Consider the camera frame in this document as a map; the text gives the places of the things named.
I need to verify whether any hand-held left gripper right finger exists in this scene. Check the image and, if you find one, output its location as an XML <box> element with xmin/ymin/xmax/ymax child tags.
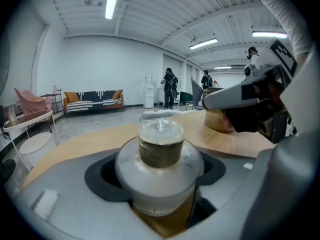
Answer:
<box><xmin>164</xmin><ymin>46</ymin><xmax>319</xmax><ymax>240</ymax></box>

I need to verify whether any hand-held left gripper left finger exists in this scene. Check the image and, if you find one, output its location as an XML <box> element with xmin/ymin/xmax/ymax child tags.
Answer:
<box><xmin>10</xmin><ymin>149</ymin><xmax>164</xmax><ymax>240</ymax></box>

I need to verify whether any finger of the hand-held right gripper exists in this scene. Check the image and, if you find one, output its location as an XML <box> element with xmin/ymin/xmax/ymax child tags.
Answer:
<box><xmin>201</xmin><ymin>83</ymin><xmax>259</xmax><ymax>111</ymax></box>

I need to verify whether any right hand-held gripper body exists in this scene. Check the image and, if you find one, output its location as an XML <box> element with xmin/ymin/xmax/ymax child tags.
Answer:
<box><xmin>224</xmin><ymin>38</ymin><xmax>300</xmax><ymax>145</ymax></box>

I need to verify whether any small glass jar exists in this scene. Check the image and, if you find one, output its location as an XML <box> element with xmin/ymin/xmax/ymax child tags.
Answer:
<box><xmin>114</xmin><ymin>117</ymin><xmax>206</xmax><ymax>239</ymax></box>

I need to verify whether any person's right forearm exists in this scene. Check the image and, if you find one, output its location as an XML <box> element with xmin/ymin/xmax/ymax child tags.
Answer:
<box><xmin>249</xmin><ymin>0</ymin><xmax>314</xmax><ymax>65</ymax></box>

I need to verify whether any wooden coffee table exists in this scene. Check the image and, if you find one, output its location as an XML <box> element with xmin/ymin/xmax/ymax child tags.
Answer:
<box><xmin>21</xmin><ymin>109</ymin><xmax>279</xmax><ymax>188</ymax></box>

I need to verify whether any round woven basket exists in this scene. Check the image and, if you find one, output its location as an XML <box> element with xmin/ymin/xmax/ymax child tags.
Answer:
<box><xmin>204</xmin><ymin>108</ymin><xmax>236</xmax><ymax>134</ymax></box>

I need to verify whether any blue chair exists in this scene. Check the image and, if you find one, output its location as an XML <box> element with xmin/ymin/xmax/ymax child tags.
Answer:
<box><xmin>185</xmin><ymin>77</ymin><xmax>205</xmax><ymax>111</ymax></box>

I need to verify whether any white round side table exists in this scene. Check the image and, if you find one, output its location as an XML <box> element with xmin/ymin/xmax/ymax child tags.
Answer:
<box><xmin>2</xmin><ymin>108</ymin><xmax>61</xmax><ymax>173</ymax></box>

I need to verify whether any white water dispenser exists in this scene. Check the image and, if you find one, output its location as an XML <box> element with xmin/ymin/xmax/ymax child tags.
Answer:
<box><xmin>143</xmin><ymin>71</ymin><xmax>155</xmax><ymax>109</ymax></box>

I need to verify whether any clear glass vase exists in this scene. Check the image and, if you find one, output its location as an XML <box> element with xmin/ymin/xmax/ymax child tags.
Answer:
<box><xmin>7</xmin><ymin>105</ymin><xmax>19</xmax><ymax>126</ymax></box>

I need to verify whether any pink chair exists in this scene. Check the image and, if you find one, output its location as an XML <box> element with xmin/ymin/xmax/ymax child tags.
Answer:
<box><xmin>14</xmin><ymin>87</ymin><xmax>53</xmax><ymax>123</ymax></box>

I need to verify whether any black metal shelf rack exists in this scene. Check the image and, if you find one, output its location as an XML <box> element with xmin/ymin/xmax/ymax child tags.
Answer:
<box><xmin>40</xmin><ymin>84</ymin><xmax>64</xmax><ymax>115</ymax></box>

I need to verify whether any striped black white sofa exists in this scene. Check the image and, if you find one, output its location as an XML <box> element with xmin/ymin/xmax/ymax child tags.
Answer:
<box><xmin>62</xmin><ymin>89</ymin><xmax>125</xmax><ymax>115</ymax></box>

